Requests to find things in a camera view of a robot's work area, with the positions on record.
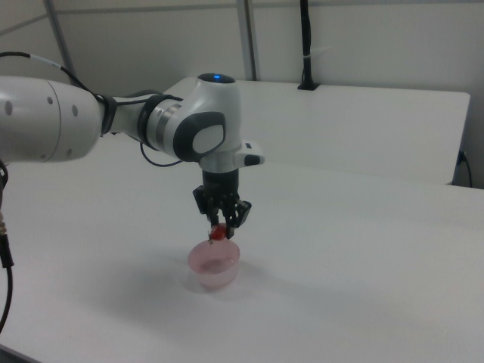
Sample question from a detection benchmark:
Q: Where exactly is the black wall cable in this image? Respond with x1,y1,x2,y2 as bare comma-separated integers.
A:
459,150,474,188

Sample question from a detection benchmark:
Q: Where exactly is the white side table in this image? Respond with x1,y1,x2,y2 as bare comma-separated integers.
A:
162,76,471,186

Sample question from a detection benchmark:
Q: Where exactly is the grey metal frame post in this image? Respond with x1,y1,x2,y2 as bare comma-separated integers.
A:
43,0,76,79
237,0,262,82

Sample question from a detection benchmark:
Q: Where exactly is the red strawberry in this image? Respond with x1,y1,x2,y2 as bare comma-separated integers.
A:
206,223,229,247

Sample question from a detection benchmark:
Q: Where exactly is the thick black cable with connector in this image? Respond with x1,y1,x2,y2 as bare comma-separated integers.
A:
0,158,16,336

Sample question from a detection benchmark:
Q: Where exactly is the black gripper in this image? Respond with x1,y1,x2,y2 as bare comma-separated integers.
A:
191,169,253,240

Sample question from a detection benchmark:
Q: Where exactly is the pink plastic bowl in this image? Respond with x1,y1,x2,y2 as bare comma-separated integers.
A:
187,237,242,287

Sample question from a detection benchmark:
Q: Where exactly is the black pole stand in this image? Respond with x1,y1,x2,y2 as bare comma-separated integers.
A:
296,0,321,92

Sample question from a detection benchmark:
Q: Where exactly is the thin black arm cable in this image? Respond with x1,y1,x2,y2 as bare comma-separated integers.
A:
0,51,185,167

